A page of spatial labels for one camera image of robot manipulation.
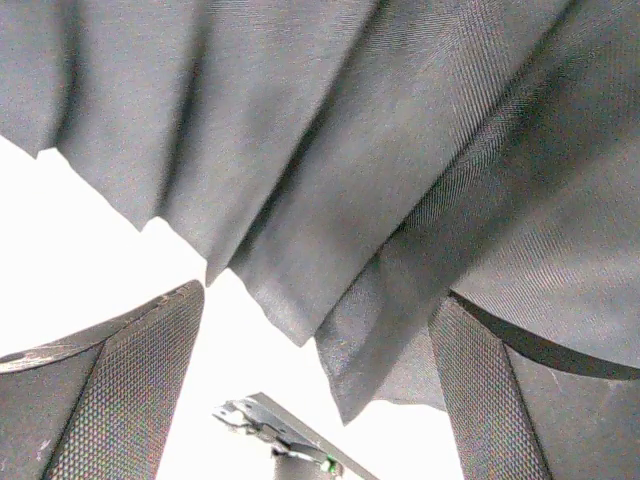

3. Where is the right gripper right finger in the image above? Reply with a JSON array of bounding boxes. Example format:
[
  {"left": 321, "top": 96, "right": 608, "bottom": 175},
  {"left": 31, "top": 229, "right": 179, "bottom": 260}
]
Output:
[{"left": 429, "top": 294, "right": 639, "bottom": 479}]

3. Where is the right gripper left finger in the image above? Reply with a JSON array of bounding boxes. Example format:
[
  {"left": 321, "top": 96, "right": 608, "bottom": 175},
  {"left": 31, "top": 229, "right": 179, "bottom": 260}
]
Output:
[{"left": 1, "top": 280, "right": 204, "bottom": 479}]

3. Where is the black pleated skirt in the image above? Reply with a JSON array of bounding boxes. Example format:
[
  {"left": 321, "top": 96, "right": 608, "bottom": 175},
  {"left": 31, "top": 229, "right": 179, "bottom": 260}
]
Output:
[{"left": 1, "top": 1, "right": 639, "bottom": 421}]

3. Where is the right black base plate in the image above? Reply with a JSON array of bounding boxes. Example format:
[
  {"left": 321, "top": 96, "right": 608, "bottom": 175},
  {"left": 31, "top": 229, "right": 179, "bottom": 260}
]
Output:
[{"left": 212, "top": 392, "right": 377, "bottom": 480}]

